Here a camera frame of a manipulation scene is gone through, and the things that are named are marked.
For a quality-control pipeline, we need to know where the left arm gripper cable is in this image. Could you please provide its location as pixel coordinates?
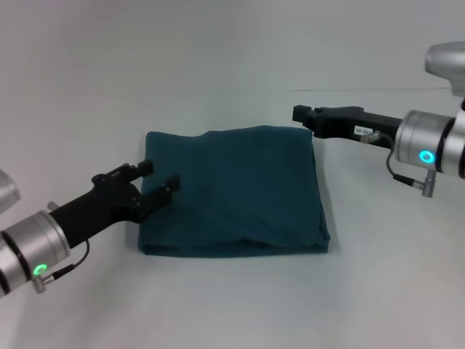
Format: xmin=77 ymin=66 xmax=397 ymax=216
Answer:
xmin=46 ymin=201 xmax=91 ymax=281

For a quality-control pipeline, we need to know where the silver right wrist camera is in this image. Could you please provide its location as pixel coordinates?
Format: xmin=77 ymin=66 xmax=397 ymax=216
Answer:
xmin=424 ymin=41 xmax=465 ymax=98

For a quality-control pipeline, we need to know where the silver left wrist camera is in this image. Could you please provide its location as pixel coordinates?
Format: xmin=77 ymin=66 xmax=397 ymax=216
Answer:
xmin=0 ymin=169 xmax=22 ymax=215

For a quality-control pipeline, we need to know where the teal blue t-shirt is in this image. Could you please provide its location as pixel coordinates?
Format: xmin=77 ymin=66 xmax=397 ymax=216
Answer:
xmin=137 ymin=124 xmax=331 ymax=257

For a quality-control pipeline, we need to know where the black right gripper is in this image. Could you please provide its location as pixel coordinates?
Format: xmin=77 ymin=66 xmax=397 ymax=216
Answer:
xmin=291 ymin=104 xmax=405 ymax=151

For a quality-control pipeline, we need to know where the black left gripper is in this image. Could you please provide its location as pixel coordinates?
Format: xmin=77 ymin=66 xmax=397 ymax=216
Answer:
xmin=49 ymin=159 xmax=182 ymax=250

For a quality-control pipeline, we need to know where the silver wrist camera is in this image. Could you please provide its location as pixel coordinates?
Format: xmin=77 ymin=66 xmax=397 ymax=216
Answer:
xmin=0 ymin=169 xmax=22 ymax=215
xmin=424 ymin=41 xmax=465 ymax=98

